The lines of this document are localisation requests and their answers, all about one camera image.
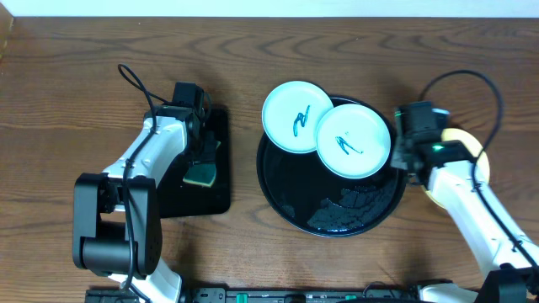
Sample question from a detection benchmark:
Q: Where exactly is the round black serving tray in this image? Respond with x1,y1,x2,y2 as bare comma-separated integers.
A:
257,96,407,237

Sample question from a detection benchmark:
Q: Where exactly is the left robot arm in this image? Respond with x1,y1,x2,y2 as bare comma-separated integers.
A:
72,104,217,302

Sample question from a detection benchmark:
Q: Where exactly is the light blue plate top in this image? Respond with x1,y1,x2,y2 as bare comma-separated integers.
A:
262,81,334,154

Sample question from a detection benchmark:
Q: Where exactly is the black rectangular tray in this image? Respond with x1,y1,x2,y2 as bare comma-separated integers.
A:
157,106,232,218

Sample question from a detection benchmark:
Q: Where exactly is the right black cable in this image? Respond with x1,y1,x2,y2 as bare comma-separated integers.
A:
419,69,539,270

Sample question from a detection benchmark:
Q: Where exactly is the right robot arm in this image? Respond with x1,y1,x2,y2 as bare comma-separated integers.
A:
391,128,538,302

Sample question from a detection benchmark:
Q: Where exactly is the green scrubbing sponge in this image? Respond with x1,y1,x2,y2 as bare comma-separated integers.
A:
183,141,221,188

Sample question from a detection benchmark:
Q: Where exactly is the yellow plate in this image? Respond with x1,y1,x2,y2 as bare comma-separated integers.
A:
423,128,490,210

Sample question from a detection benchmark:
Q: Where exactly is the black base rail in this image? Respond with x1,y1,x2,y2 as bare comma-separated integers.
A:
83,287,422,303

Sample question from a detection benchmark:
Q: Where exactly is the light blue plate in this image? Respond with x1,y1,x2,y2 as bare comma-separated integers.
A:
262,81,334,154
315,104,392,179

